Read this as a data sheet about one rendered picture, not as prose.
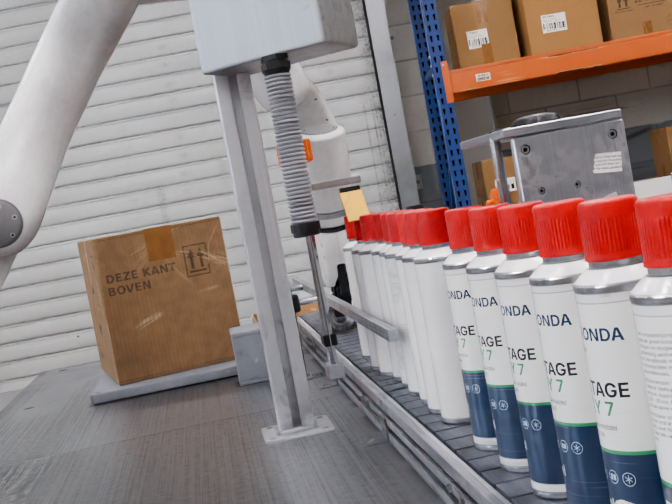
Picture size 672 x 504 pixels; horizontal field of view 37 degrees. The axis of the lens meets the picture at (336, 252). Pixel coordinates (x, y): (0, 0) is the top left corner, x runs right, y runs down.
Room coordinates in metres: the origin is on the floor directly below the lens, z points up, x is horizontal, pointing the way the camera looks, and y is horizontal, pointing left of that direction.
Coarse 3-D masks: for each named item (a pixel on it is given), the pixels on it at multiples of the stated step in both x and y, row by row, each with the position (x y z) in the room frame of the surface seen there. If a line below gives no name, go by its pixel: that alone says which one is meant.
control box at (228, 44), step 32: (192, 0) 1.21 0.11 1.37; (224, 0) 1.19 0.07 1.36; (256, 0) 1.17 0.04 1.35; (288, 0) 1.15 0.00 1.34; (320, 0) 1.14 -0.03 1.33; (224, 32) 1.19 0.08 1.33; (256, 32) 1.17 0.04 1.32; (288, 32) 1.16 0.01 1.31; (320, 32) 1.14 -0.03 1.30; (352, 32) 1.20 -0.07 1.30; (224, 64) 1.20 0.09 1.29; (256, 64) 1.20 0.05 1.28
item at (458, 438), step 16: (304, 320) 2.05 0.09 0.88; (320, 320) 1.99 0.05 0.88; (352, 336) 1.68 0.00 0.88; (352, 352) 1.50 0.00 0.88; (368, 368) 1.34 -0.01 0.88; (384, 384) 1.21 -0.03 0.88; (400, 384) 1.19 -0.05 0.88; (400, 400) 1.10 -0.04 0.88; (416, 400) 1.09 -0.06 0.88; (416, 416) 1.01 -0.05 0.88; (432, 416) 1.00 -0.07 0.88; (432, 432) 0.94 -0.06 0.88; (448, 432) 0.92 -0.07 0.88; (464, 432) 0.91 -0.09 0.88; (464, 448) 0.86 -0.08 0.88; (480, 464) 0.80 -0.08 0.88; (496, 464) 0.79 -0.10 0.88; (496, 480) 0.75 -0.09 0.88; (512, 480) 0.75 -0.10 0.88; (528, 480) 0.74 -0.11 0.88; (512, 496) 0.71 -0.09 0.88; (528, 496) 0.70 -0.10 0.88
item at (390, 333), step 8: (296, 280) 2.06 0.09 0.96; (304, 288) 1.92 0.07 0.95; (312, 288) 1.79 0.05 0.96; (328, 296) 1.59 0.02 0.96; (328, 304) 1.58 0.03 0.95; (336, 304) 1.48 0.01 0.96; (344, 304) 1.42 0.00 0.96; (344, 312) 1.41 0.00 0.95; (352, 312) 1.33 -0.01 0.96; (360, 312) 1.29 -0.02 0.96; (360, 320) 1.27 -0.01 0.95; (368, 320) 1.20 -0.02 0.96; (376, 320) 1.18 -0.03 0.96; (368, 328) 1.21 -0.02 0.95; (376, 328) 1.15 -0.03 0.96; (384, 328) 1.10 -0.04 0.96; (392, 328) 1.09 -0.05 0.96; (384, 336) 1.11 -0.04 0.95; (392, 336) 1.09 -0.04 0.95
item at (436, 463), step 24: (312, 336) 1.80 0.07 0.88; (360, 384) 1.28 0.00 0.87; (360, 408) 1.33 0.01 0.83; (384, 408) 1.12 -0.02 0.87; (408, 432) 1.00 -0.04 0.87; (408, 456) 1.02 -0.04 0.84; (432, 456) 0.89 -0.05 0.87; (456, 456) 0.85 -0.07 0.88; (432, 480) 0.92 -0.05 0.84; (456, 480) 0.81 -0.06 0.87; (480, 480) 0.77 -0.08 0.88
